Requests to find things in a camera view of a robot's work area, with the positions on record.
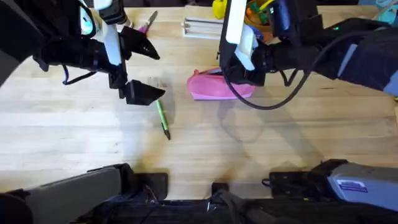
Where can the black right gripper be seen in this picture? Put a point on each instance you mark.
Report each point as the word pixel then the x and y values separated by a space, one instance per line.
pixel 289 57

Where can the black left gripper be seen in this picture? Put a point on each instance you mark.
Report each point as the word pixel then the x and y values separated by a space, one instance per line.
pixel 71 54

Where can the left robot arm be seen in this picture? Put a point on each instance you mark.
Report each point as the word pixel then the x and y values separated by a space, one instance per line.
pixel 71 196

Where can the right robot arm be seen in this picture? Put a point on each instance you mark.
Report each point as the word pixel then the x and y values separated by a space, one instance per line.
pixel 367 62

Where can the pink soft zip bag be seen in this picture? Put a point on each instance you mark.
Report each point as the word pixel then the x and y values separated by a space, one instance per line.
pixel 211 88

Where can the left wrist upright plate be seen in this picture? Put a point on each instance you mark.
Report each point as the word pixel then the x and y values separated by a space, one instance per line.
pixel 112 43

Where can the wrist upright plate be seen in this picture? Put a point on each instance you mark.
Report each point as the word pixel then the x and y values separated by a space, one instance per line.
pixel 112 43
pixel 235 18

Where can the green pen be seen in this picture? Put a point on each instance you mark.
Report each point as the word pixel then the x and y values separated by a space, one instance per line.
pixel 162 116

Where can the pale flat box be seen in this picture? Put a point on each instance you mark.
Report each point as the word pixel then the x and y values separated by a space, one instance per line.
pixel 202 28

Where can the right wrist upright plate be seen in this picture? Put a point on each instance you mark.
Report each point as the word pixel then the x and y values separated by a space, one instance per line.
pixel 235 18

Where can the brown bowl of toys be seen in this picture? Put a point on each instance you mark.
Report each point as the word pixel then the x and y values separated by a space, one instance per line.
pixel 259 21

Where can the yellow toy block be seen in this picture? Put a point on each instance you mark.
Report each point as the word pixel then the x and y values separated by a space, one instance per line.
pixel 219 8

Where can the teal object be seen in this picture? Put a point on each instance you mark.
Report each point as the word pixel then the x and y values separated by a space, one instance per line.
pixel 384 11

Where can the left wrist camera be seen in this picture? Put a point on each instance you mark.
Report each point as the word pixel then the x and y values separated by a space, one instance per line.
pixel 113 12

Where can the black rail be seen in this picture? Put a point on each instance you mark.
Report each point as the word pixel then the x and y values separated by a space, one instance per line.
pixel 236 213

